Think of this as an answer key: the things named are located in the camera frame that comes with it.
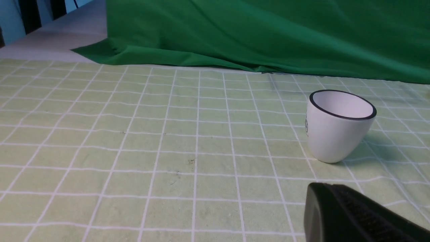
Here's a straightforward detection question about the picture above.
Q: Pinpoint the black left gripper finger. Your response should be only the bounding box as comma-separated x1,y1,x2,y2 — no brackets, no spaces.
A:
304,183,430,242

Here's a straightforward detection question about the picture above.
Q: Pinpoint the white cup black rim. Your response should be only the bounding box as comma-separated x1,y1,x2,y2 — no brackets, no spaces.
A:
305,89,377,163

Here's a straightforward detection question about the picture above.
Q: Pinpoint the green backdrop cloth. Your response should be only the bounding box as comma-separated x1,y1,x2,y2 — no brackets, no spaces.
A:
73,0,430,84

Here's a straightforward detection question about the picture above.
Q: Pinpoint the green checked tablecloth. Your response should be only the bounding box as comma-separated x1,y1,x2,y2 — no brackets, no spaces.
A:
0,59,430,242

